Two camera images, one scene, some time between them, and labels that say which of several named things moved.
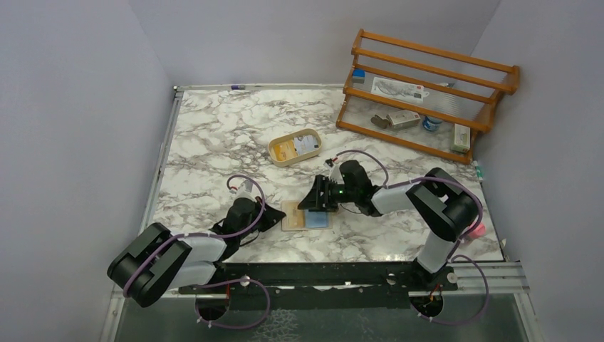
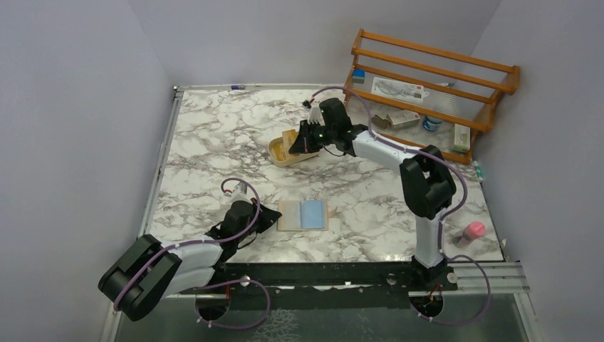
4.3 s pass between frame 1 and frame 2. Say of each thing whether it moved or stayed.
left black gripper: stayed
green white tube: stayed
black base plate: stayed
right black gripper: moved
